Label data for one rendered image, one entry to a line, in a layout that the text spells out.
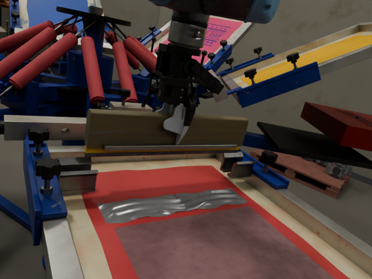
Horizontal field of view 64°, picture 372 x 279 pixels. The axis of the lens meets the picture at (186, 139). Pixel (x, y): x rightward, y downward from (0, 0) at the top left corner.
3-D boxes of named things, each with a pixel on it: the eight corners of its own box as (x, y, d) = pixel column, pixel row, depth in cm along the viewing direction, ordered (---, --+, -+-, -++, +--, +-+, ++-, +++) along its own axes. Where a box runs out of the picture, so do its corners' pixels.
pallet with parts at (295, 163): (348, 181, 379) (357, 159, 369) (339, 200, 318) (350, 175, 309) (267, 149, 434) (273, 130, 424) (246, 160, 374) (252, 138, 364)
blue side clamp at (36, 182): (65, 241, 52) (68, 207, 49) (33, 247, 49) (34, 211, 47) (45, 164, 75) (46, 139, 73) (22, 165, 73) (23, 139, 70)
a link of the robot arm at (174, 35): (195, 27, 66) (215, 30, 59) (190, 48, 67) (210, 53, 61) (164, 19, 62) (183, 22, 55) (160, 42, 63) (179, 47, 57)
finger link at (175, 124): (157, 144, 66) (161, 102, 64) (180, 144, 69) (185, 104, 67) (163, 148, 63) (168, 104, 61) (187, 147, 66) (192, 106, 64)
